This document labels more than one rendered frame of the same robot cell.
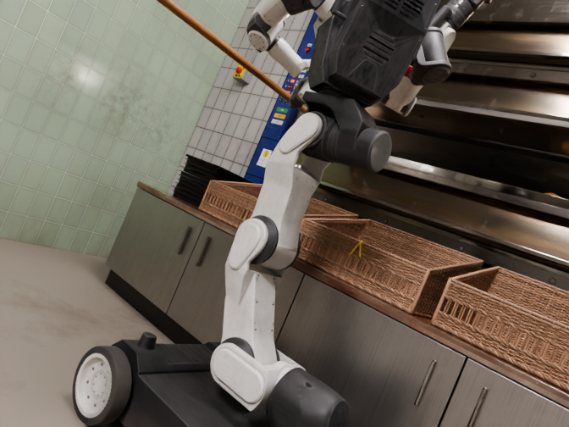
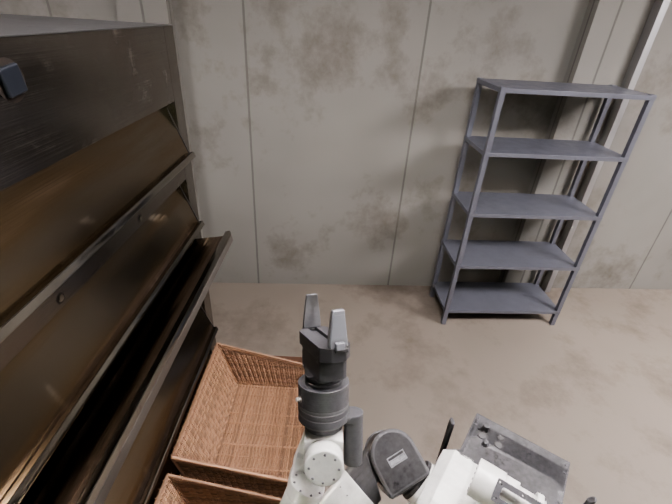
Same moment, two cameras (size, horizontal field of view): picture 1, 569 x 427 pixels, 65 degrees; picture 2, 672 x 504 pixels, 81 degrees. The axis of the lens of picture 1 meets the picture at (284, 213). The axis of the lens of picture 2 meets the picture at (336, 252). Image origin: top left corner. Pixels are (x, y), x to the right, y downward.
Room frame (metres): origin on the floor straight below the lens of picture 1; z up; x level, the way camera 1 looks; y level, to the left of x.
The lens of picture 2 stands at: (1.81, 0.08, 2.16)
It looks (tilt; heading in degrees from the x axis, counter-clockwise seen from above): 31 degrees down; 230
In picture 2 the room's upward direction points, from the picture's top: 4 degrees clockwise
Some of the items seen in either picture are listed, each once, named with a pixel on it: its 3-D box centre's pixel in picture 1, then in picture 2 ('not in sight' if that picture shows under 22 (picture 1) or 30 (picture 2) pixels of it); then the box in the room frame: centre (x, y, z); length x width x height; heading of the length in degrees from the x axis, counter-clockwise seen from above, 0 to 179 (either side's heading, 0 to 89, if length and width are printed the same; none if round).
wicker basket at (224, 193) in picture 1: (278, 212); not in sight; (2.11, 0.03, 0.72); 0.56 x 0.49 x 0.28; 52
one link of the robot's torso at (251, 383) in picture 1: (257, 372); not in sight; (1.23, -0.10, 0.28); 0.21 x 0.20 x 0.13; 52
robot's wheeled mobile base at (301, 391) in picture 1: (238, 396); not in sight; (1.26, -0.08, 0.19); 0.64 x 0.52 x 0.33; 52
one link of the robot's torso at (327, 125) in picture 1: (323, 138); not in sight; (1.31, -0.02, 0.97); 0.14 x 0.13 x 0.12; 142
